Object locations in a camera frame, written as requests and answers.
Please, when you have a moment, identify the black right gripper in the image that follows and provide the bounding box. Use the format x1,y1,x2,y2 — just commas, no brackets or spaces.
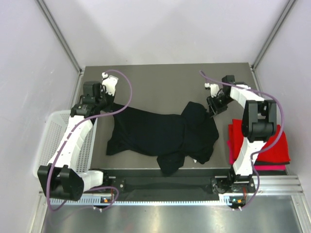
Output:
207,93,234,118

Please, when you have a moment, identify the black t shirt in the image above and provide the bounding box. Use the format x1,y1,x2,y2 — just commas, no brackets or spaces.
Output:
106,101,219,175

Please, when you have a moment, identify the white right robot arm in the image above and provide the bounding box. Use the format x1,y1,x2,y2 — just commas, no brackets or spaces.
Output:
205,75,277,192

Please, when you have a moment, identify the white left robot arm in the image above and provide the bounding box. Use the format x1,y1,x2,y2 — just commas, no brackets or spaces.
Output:
37,77,118,201

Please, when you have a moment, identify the white plastic basket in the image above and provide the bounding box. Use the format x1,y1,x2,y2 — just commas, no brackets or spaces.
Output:
33,110,97,178

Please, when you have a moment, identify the folded red t shirt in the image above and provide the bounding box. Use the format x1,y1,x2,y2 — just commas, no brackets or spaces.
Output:
227,118,292,165

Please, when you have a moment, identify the folded pink t shirt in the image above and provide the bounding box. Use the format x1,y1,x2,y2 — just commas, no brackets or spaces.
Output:
227,140,286,171

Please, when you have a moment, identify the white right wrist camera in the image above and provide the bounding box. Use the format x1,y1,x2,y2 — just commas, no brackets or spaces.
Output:
205,83,220,98

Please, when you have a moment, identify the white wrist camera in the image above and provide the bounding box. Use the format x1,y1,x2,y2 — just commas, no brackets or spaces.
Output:
102,72,119,97
205,83,220,98

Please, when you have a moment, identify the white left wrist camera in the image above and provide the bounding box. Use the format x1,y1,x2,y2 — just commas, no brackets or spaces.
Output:
102,72,119,97

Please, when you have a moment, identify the left aluminium frame post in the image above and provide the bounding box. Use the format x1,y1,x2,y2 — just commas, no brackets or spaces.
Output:
35,0,83,74

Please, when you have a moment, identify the aluminium frame post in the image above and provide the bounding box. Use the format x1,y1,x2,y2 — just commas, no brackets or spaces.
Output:
35,0,83,74
250,0,297,72

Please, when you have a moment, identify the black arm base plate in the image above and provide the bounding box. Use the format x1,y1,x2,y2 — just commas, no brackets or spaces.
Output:
104,168,255,201

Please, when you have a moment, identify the aluminium front rail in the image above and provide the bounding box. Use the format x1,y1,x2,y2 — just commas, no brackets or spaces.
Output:
39,174,302,201

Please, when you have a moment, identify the slotted grey cable duct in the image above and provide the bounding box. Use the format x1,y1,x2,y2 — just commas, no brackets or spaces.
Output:
50,194,246,207

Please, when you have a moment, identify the right aluminium frame post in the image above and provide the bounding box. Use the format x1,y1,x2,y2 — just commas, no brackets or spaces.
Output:
250,0,297,72

